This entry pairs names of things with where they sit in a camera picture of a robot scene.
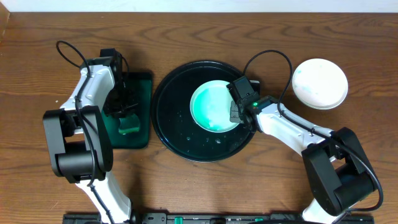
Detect white plate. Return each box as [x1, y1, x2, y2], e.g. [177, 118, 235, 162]
[292, 58, 348, 110]

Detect green sponge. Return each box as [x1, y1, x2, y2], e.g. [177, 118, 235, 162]
[118, 114, 141, 134]

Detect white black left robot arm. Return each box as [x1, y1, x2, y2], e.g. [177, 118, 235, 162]
[43, 55, 141, 223]

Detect green plate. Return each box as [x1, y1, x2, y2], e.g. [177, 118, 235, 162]
[190, 80, 239, 133]

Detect round black tray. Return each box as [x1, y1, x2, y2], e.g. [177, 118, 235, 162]
[151, 60, 254, 162]

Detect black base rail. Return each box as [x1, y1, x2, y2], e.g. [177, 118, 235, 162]
[62, 213, 375, 224]

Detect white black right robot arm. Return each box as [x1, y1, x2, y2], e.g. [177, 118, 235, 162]
[230, 93, 380, 223]

